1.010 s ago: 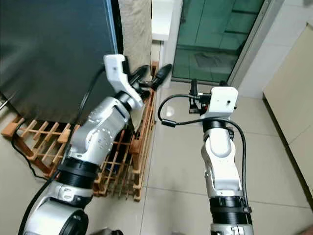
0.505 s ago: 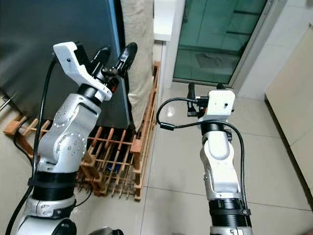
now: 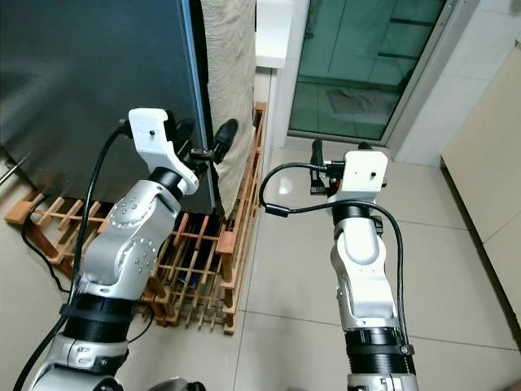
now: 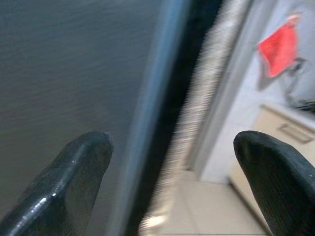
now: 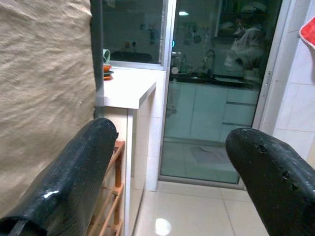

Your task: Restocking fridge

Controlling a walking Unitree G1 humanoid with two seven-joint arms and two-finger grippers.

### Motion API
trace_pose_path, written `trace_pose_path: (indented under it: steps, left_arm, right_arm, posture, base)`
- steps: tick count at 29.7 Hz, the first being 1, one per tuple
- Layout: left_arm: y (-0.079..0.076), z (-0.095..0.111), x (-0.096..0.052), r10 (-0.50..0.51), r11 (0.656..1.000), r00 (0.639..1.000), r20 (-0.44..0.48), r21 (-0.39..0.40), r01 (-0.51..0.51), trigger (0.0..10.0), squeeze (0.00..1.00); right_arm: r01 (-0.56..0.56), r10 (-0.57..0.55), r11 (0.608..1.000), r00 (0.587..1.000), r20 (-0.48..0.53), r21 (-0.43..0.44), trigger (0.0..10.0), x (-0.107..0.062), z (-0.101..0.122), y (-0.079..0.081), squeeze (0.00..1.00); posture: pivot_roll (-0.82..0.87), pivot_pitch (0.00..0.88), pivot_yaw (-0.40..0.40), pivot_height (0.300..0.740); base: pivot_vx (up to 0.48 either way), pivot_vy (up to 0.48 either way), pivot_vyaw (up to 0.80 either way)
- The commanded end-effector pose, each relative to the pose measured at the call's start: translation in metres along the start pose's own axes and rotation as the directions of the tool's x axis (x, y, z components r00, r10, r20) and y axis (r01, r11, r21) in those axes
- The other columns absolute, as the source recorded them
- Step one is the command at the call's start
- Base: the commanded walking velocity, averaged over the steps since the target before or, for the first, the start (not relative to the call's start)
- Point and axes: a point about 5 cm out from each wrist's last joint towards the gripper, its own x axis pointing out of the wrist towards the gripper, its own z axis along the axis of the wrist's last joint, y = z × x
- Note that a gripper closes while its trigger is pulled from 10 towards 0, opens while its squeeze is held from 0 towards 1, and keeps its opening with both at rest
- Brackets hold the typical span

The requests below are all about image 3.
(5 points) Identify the glass sliding door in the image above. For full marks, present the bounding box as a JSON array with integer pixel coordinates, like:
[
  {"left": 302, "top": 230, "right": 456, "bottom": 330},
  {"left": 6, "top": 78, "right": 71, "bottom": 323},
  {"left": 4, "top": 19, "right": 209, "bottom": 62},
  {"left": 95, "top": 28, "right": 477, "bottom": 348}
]
[{"left": 287, "top": 0, "right": 477, "bottom": 147}]

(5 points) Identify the beige linen cloth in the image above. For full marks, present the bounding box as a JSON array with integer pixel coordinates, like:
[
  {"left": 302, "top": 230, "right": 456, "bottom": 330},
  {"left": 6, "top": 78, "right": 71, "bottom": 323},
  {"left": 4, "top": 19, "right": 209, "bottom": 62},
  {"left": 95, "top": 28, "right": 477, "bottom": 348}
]
[{"left": 199, "top": 0, "right": 257, "bottom": 217}]

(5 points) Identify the wooden slatted rack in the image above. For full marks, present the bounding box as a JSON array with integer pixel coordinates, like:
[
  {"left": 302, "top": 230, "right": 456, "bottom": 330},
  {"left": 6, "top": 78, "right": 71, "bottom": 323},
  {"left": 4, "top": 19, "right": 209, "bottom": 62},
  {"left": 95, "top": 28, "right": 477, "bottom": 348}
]
[{"left": 4, "top": 102, "right": 268, "bottom": 336}]

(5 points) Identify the white counter unit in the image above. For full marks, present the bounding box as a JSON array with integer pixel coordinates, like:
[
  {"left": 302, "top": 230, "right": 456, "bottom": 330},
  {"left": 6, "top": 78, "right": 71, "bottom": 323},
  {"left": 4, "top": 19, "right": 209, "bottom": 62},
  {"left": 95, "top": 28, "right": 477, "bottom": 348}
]
[{"left": 254, "top": 0, "right": 312, "bottom": 149}]

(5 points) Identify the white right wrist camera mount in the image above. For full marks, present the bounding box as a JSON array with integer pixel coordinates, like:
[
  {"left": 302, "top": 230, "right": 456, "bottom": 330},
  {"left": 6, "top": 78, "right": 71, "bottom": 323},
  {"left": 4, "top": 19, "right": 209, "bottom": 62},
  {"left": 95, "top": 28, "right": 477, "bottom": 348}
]
[{"left": 342, "top": 151, "right": 390, "bottom": 196}]

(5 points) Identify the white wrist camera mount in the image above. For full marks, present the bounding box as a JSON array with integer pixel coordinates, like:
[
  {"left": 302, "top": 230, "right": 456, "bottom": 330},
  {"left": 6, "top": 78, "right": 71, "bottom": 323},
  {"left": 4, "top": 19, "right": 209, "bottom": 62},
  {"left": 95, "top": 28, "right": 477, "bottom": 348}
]
[
  {"left": 342, "top": 151, "right": 390, "bottom": 196},
  {"left": 128, "top": 108, "right": 200, "bottom": 196}
]

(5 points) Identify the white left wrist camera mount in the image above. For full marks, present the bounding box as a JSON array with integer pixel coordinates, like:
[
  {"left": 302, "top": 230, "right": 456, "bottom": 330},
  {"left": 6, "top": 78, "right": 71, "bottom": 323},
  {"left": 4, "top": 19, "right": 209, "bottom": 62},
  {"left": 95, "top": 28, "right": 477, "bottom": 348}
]
[{"left": 128, "top": 108, "right": 200, "bottom": 196}]

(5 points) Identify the metal bar cabinet handle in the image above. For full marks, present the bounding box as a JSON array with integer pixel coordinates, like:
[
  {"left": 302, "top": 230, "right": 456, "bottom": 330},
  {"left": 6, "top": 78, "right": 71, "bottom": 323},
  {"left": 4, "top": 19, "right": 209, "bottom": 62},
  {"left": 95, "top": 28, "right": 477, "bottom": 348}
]
[{"left": 0, "top": 159, "right": 24, "bottom": 187}]

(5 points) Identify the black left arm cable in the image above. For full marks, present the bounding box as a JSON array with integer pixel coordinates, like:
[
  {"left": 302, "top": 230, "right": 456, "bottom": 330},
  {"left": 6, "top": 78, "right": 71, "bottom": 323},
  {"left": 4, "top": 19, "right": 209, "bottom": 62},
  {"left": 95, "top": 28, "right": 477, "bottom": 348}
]
[{"left": 12, "top": 122, "right": 131, "bottom": 391}]

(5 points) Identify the black power cord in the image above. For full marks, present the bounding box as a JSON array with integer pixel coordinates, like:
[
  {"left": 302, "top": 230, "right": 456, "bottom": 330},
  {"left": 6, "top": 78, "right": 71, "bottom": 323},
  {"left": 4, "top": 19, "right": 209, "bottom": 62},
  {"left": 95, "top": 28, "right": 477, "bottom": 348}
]
[{"left": 20, "top": 195, "right": 74, "bottom": 294}]

